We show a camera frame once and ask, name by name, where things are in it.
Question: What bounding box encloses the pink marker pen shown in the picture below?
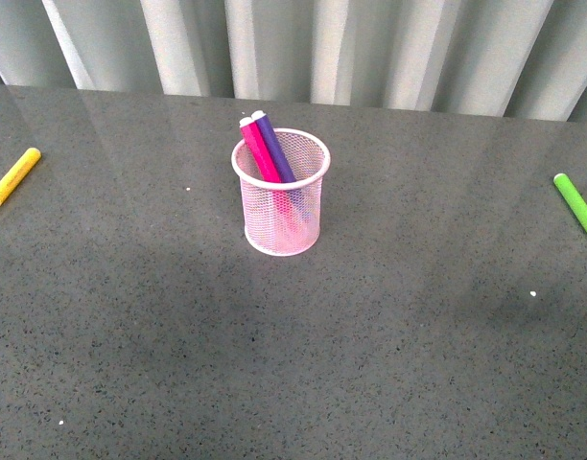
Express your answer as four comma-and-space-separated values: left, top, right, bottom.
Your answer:
239, 116, 295, 230

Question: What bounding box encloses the purple marker pen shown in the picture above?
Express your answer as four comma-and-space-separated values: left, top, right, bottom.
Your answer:
251, 110, 310, 220

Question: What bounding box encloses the pink mesh pen cup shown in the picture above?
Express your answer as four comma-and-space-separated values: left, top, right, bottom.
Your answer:
231, 127, 331, 257

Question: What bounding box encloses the yellow marker pen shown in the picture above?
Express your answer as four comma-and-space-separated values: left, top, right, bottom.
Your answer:
0, 148, 41, 207

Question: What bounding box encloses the green marker pen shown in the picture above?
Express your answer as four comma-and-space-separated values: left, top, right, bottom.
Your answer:
553, 172, 587, 234

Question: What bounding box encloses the grey pleated curtain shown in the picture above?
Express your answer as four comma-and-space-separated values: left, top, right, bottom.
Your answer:
0, 1, 587, 122

